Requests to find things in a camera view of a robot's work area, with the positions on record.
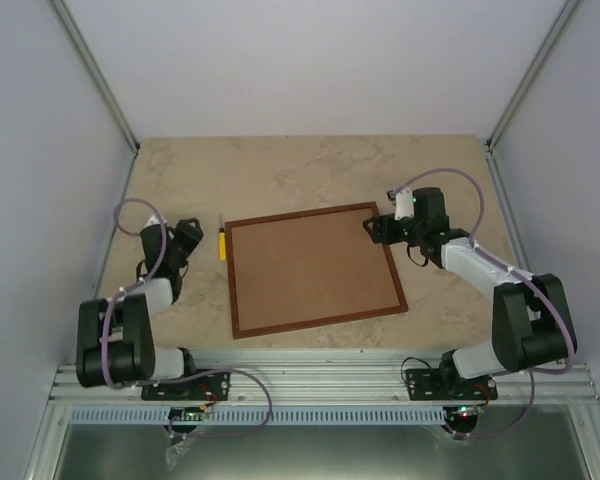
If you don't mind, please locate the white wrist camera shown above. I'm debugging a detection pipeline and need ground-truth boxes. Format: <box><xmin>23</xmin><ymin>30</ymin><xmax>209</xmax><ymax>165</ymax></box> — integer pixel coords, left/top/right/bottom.
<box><xmin>387</xmin><ymin>187</ymin><xmax>415</xmax><ymax>221</ymax></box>
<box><xmin>140</xmin><ymin>214</ymin><xmax>168</xmax><ymax>239</ymax></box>

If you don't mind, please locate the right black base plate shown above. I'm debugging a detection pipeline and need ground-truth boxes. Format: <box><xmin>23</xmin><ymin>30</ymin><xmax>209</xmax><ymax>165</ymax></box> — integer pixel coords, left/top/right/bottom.
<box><xmin>400</xmin><ymin>351</ymin><xmax>499</xmax><ymax>403</ymax></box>

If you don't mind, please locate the right aluminium corner post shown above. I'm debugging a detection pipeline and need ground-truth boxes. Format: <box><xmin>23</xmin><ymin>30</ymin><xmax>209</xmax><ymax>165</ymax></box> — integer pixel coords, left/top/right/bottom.
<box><xmin>484</xmin><ymin>0</ymin><xmax>584</xmax><ymax>154</ymax></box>

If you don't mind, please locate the yellow handled screwdriver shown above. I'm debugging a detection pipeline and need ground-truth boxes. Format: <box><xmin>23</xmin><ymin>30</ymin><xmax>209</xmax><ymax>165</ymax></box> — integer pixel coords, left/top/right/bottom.
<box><xmin>218</xmin><ymin>215</ymin><xmax>227</xmax><ymax>261</ymax></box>

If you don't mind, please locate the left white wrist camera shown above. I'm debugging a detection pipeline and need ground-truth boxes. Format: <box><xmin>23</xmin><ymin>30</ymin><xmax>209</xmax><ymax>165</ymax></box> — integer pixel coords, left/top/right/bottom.
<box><xmin>140</xmin><ymin>214</ymin><xmax>168</xmax><ymax>239</ymax></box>

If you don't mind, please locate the left aluminium corner post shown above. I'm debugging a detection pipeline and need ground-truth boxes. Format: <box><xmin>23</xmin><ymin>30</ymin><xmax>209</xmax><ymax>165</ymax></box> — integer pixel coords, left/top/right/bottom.
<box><xmin>48</xmin><ymin>0</ymin><xmax>140</xmax><ymax>155</ymax></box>

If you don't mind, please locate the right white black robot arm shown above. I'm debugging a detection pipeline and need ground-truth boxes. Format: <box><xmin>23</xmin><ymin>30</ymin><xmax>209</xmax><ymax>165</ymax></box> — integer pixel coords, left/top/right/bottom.
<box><xmin>362</xmin><ymin>187</ymin><xmax>577</xmax><ymax>399</ymax></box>

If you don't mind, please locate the brown wooden picture frame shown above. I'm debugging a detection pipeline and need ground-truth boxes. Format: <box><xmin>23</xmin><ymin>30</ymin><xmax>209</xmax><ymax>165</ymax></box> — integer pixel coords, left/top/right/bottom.
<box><xmin>223</xmin><ymin>200</ymin><xmax>410</xmax><ymax>340</ymax></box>

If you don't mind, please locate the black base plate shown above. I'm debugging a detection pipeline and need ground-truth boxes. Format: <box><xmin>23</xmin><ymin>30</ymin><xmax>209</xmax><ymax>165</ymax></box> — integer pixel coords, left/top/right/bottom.
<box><xmin>141</xmin><ymin>369</ymin><xmax>231</xmax><ymax>403</ymax></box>
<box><xmin>400</xmin><ymin>351</ymin><xmax>499</xmax><ymax>403</ymax></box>

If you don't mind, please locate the grey slotted cable duct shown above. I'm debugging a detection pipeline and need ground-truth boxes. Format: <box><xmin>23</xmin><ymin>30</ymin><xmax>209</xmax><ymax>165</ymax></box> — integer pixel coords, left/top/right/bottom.
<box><xmin>68</xmin><ymin>406</ymin><xmax>446</xmax><ymax>426</ymax></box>

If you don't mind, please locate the aluminium corner post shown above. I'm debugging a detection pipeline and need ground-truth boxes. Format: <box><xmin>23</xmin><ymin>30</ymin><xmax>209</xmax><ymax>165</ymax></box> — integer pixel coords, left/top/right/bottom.
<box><xmin>48</xmin><ymin>0</ymin><xmax>140</xmax><ymax>155</ymax></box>
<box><xmin>484</xmin><ymin>0</ymin><xmax>584</xmax><ymax>154</ymax></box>

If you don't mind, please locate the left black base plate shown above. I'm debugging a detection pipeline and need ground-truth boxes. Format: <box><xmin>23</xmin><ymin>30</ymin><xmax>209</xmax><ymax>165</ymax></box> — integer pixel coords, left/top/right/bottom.
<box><xmin>141</xmin><ymin>369</ymin><xmax>231</xmax><ymax>403</ymax></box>

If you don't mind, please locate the brown fibreboard backing panel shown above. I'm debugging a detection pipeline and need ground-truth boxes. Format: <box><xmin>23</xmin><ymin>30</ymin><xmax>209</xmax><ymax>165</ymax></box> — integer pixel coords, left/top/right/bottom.
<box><xmin>229</xmin><ymin>205</ymin><xmax>402</xmax><ymax>333</ymax></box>

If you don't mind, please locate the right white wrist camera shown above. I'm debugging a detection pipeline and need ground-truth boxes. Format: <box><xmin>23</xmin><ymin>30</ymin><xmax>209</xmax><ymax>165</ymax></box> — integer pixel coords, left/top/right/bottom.
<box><xmin>387</xmin><ymin>187</ymin><xmax>415</xmax><ymax>221</ymax></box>

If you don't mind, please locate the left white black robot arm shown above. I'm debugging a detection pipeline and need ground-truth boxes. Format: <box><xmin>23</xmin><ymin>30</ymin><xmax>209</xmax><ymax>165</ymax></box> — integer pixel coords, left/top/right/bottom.
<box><xmin>76</xmin><ymin>218</ymin><xmax>204</xmax><ymax>399</ymax></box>

